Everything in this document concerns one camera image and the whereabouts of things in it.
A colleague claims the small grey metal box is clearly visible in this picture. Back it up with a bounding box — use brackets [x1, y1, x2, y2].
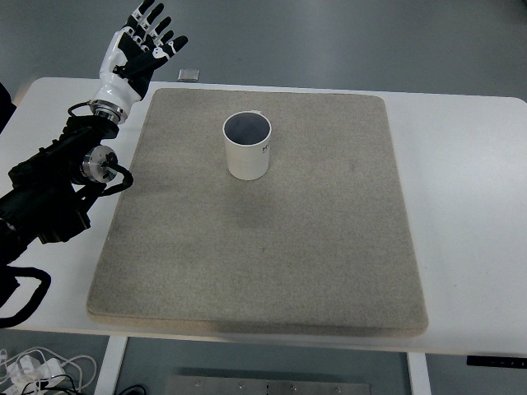
[178, 68, 199, 81]

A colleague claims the beige felt mat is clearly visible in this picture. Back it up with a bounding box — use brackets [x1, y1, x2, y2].
[86, 88, 428, 337]

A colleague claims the grey metal floor plate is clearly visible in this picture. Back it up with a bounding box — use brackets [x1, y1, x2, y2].
[165, 375, 371, 395]

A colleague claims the white table leg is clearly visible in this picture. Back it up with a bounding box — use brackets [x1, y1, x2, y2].
[407, 352, 431, 395]
[94, 336, 128, 395]

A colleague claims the white table leg left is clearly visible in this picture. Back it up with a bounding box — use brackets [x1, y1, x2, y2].
[94, 336, 128, 395]

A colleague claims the white cup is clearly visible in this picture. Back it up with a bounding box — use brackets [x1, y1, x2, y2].
[222, 110, 273, 181]

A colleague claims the white table leg right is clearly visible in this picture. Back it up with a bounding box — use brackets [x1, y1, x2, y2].
[407, 352, 431, 395]

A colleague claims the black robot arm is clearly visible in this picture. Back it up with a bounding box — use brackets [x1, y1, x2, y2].
[1, 1, 188, 265]

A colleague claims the black sleeved cable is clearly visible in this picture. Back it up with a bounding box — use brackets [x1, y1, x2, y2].
[0, 266, 53, 329]

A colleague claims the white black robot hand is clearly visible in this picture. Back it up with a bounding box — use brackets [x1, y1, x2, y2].
[91, 0, 189, 111]

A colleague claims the black table control panel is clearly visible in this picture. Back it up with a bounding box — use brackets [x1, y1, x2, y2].
[466, 355, 527, 369]

